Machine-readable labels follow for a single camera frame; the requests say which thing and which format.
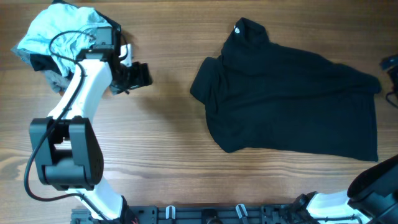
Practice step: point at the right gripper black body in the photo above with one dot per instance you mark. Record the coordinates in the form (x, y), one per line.
(394, 73)

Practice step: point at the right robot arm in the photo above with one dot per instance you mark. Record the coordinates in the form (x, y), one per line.
(371, 198)

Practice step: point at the black t-shirt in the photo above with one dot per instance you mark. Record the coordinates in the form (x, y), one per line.
(260, 94)

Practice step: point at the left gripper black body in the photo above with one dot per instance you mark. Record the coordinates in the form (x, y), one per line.
(130, 77)

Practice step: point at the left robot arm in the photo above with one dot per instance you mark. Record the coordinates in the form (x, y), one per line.
(66, 159)

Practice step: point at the light blue garment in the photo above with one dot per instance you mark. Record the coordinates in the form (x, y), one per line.
(59, 34)

